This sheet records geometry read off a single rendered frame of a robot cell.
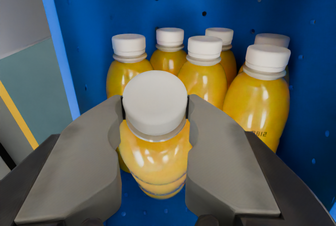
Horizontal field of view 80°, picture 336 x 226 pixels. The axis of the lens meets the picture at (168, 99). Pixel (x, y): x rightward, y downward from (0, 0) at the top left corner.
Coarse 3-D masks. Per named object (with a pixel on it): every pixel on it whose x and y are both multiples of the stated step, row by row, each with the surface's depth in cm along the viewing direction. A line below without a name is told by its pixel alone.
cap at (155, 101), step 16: (144, 80) 12; (160, 80) 12; (176, 80) 12; (128, 96) 12; (144, 96) 12; (160, 96) 12; (176, 96) 12; (128, 112) 11; (144, 112) 11; (160, 112) 11; (176, 112) 11; (144, 128) 12; (160, 128) 11
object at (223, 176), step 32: (192, 96) 12; (192, 128) 10; (224, 128) 9; (192, 160) 7; (224, 160) 7; (256, 160) 7; (192, 192) 7; (224, 192) 6; (256, 192) 6; (224, 224) 6
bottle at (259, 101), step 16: (240, 80) 21; (256, 80) 20; (272, 80) 20; (240, 96) 20; (256, 96) 19; (272, 96) 19; (288, 96) 20; (240, 112) 20; (256, 112) 20; (272, 112) 19; (288, 112) 21; (256, 128) 20; (272, 128) 20; (272, 144) 21
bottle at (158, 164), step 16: (128, 128) 14; (176, 128) 13; (128, 144) 14; (144, 144) 13; (160, 144) 13; (176, 144) 13; (128, 160) 15; (144, 160) 14; (160, 160) 14; (176, 160) 14; (144, 176) 15; (160, 176) 15; (176, 176) 16; (144, 192) 24; (160, 192) 21; (176, 192) 24
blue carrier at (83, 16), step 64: (64, 0) 17; (128, 0) 27; (192, 0) 30; (256, 0) 28; (320, 0) 23; (64, 64) 17; (320, 64) 23; (320, 128) 24; (128, 192) 32; (320, 192) 22
